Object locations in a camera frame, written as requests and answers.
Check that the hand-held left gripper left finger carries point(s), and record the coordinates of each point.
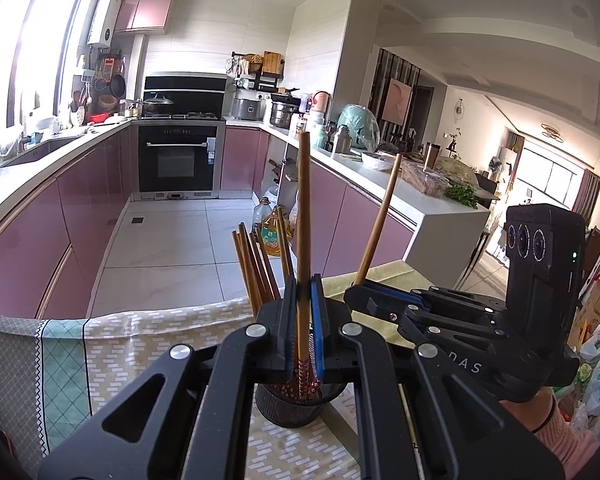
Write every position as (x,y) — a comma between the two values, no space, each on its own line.
(287,340)

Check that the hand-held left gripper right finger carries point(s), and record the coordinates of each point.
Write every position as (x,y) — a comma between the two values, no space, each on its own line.
(317,340)

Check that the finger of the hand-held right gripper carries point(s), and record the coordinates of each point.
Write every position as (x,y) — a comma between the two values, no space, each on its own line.
(380,310)
(395,292)

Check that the bunch of bamboo chopsticks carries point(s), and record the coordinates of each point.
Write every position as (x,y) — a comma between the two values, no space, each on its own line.
(262,285)

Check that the red-ended bamboo chopstick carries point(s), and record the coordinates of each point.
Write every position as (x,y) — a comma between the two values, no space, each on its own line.
(304,210)
(380,220)

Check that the black mesh holder cup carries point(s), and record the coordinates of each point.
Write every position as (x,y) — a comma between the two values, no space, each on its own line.
(300,415)

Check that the person's right forearm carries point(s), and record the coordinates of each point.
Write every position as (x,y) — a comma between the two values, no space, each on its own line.
(565,440)

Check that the pink base cabinets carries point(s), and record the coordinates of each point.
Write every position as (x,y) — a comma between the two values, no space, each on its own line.
(340,210)
(55,230)

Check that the cooking oil bottle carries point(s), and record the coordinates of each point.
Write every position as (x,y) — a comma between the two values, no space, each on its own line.
(272,240)
(262,200)

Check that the white kitchen countertop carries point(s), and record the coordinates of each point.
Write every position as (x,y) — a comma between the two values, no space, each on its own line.
(380,180)

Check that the clear plastic food container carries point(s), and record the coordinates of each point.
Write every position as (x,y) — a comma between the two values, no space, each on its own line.
(424,180)

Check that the green leafy vegetables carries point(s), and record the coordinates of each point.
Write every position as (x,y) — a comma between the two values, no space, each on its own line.
(461,196)

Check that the white bowl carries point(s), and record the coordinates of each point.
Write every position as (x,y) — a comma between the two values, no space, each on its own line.
(377,161)

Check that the living room window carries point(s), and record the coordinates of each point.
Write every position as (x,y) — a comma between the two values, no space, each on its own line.
(555,175)

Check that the copper tumbler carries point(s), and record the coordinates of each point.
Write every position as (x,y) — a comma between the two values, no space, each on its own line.
(431,156)

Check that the patterned tablecloth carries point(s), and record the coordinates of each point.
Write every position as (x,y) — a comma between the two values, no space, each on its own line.
(130,350)

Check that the steel thermos flask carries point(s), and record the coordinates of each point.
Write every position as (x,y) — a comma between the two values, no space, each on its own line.
(341,140)

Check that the pink kettle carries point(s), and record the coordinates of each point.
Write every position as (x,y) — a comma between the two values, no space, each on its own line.
(321,102)

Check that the steel stockpot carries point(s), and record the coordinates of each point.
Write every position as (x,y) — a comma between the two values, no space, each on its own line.
(284,115)

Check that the black built-in oven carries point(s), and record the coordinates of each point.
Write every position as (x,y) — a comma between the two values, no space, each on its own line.
(178,160)

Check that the silver rice cooker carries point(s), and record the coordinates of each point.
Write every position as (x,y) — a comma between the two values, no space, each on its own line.
(248,109)

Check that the wooden cutting board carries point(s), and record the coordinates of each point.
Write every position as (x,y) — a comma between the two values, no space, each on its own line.
(272,63)

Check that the black wok with lid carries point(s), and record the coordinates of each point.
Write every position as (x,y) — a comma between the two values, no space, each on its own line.
(158,105)

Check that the black range hood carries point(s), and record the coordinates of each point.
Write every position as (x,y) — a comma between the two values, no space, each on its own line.
(185,91)

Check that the red basin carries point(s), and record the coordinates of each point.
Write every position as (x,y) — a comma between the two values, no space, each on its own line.
(97,117)

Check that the kitchen sink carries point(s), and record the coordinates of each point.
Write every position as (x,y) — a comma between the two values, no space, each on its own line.
(40,152)

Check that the hanging kitchen utensil rack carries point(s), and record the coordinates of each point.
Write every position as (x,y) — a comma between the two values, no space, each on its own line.
(102,85)

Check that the white water heater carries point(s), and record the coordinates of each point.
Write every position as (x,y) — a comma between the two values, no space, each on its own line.
(103,19)

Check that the kitchen window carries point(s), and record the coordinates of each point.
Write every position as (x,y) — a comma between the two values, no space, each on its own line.
(35,45)

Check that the pink framed wall picture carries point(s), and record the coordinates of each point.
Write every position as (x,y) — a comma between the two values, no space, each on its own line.
(398,100)

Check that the wall clock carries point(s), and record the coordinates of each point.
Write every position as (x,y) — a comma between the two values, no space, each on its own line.
(459,108)

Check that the black wall shelf rack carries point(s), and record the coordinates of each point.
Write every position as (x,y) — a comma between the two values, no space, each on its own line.
(257,80)

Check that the pink wall cabinet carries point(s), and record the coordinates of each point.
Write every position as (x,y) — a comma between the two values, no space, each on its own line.
(145,7)

